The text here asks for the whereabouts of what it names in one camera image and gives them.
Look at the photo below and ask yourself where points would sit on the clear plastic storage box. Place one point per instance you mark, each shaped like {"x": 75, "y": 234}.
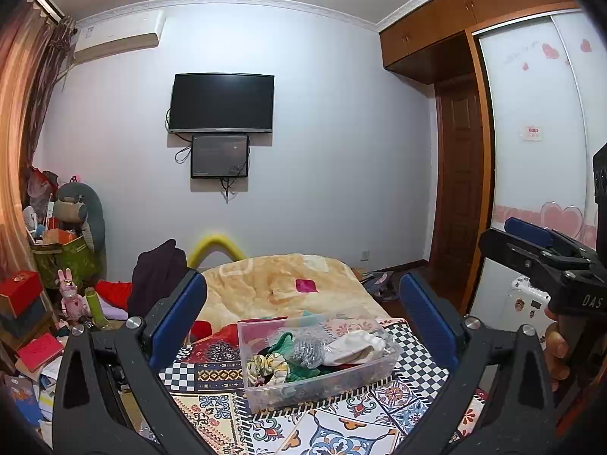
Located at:
{"x": 322, "y": 388}

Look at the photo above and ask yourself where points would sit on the small white fan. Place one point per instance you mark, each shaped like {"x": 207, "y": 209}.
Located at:
{"x": 30, "y": 217}

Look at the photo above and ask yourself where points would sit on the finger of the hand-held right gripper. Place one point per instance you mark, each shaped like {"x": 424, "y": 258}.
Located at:
{"x": 529, "y": 230}
{"x": 521, "y": 258}

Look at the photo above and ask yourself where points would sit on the black jacket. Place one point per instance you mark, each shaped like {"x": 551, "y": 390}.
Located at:
{"x": 156, "y": 275}

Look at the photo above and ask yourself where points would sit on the pink rabbit figurine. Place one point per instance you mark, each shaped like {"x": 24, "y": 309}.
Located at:
{"x": 70, "y": 296}

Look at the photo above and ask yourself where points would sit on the grey backpack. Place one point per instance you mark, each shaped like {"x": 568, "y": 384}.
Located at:
{"x": 381, "y": 284}

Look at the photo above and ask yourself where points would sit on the white air conditioner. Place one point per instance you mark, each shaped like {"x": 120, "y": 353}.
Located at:
{"x": 118, "y": 38}

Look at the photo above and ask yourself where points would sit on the green shopping bag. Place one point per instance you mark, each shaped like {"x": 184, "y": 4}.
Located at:
{"x": 66, "y": 260}

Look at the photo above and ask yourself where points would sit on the white wall socket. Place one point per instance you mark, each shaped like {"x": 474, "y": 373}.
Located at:
{"x": 364, "y": 255}

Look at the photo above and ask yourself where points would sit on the orange curtain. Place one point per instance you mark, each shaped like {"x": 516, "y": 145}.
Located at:
{"x": 14, "y": 151}

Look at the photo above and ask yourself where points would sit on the yellow foam tube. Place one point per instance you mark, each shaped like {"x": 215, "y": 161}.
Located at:
{"x": 213, "y": 244}

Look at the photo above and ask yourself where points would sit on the black flashlight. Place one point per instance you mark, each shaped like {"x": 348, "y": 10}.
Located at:
{"x": 85, "y": 323}

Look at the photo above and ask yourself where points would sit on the green cylindrical tube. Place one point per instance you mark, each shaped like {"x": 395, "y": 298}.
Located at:
{"x": 97, "y": 308}

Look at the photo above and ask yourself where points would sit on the dark grey box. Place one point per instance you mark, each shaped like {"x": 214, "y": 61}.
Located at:
{"x": 23, "y": 320}

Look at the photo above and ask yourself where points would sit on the black wall television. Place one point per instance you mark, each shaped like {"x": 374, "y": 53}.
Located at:
{"x": 222, "y": 102}

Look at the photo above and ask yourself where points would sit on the red book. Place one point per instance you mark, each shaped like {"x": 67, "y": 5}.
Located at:
{"x": 40, "y": 351}

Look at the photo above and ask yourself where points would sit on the brown fringed curtain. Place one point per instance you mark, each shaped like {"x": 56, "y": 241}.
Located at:
{"x": 47, "y": 76}

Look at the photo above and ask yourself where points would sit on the white curtain rail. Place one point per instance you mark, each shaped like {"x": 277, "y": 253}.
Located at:
{"x": 47, "y": 4}

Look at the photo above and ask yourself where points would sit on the small black wall monitor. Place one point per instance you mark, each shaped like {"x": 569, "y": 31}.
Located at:
{"x": 219, "y": 156}

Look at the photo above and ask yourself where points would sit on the grey knitted cloth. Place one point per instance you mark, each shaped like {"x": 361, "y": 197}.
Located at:
{"x": 309, "y": 348}

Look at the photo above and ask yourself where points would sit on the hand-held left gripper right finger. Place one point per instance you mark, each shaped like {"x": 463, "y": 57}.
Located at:
{"x": 424, "y": 315}

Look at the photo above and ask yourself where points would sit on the wooden wardrobe frame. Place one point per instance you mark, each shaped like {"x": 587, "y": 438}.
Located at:
{"x": 427, "y": 28}

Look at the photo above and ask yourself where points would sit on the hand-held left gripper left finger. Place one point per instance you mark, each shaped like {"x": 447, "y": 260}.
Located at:
{"x": 180, "y": 315}

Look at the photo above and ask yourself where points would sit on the green knitted garment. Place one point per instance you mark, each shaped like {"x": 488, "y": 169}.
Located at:
{"x": 290, "y": 351}

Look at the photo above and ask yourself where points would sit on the white stickered appliance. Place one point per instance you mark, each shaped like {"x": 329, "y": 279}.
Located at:
{"x": 526, "y": 296}

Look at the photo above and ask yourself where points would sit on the red gift box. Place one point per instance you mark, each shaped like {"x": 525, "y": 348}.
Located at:
{"x": 19, "y": 289}

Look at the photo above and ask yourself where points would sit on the small red-white door sticker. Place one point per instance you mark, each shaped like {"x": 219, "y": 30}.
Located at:
{"x": 532, "y": 132}

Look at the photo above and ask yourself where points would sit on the lilac cloth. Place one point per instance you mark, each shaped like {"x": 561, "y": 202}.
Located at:
{"x": 114, "y": 313}

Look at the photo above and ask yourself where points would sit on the brown wooden door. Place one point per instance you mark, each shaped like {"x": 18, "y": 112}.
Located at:
{"x": 457, "y": 185}

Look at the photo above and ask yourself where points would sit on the white cloth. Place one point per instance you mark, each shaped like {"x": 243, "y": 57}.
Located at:
{"x": 360, "y": 345}

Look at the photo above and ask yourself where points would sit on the grey plush toy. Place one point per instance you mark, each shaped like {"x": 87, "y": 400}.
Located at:
{"x": 71, "y": 211}

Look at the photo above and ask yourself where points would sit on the person's right hand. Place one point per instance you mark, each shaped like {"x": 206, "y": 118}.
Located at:
{"x": 556, "y": 346}

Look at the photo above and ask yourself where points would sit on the white heart-print sliding door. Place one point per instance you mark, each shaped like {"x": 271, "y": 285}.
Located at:
{"x": 536, "y": 170}

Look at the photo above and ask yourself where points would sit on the red cloth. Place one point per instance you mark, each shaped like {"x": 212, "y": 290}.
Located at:
{"x": 114, "y": 294}

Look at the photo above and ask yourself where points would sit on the red cushion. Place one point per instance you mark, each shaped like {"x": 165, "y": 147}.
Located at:
{"x": 218, "y": 331}

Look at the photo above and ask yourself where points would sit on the beige fleece blanket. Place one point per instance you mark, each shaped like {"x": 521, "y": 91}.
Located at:
{"x": 284, "y": 284}

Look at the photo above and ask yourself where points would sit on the patterned bed sheet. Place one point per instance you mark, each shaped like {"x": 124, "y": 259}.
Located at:
{"x": 341, "y": 426}

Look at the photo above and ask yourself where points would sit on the floral fabric scrunchie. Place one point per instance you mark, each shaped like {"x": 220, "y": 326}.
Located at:
{"x": 266, "y": 370}

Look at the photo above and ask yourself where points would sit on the pile of papers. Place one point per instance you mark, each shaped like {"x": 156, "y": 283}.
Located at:
{"x": 40, "y": 388}

